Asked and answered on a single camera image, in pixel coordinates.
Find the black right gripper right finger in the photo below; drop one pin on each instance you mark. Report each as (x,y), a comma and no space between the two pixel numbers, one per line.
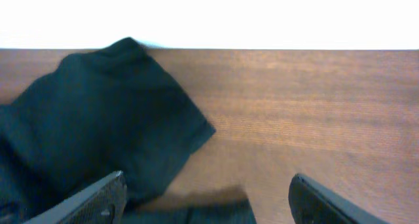
(312,203)

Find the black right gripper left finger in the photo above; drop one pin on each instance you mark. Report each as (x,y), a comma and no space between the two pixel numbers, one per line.
(102,202)

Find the black shorts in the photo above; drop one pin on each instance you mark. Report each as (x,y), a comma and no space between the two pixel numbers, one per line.
(115,109)

